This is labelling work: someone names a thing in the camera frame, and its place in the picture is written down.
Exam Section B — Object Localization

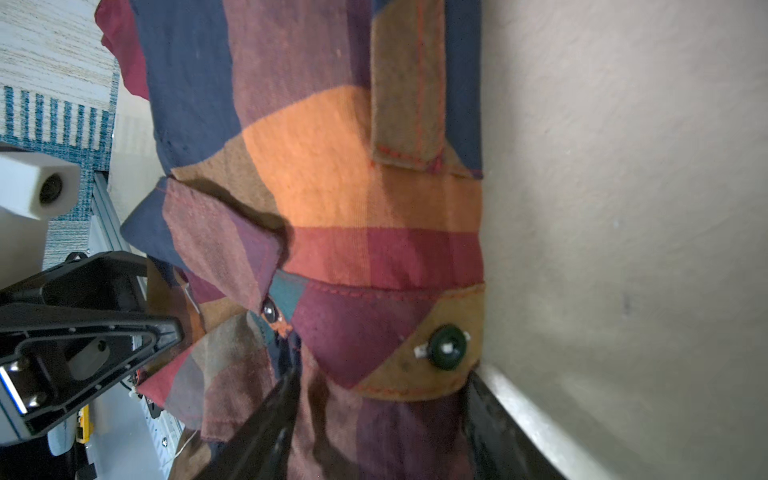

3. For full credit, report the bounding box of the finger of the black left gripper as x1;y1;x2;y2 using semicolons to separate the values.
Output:
1;303;183;438
1;251;147;312

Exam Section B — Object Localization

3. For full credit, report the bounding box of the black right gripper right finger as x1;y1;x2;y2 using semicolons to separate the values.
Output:
464;373;564;480

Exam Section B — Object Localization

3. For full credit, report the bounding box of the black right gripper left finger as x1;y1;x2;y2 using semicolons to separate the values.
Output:
197;369;300;480

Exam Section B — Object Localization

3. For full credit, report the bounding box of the multicolour plaid long sleeve shirt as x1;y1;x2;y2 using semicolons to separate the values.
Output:
95;1;485;479

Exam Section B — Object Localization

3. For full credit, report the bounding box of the aluminium front rail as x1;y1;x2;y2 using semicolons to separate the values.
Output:
89;171;187;480

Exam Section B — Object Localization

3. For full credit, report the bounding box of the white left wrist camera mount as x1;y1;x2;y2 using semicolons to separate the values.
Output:
1;151;81;221

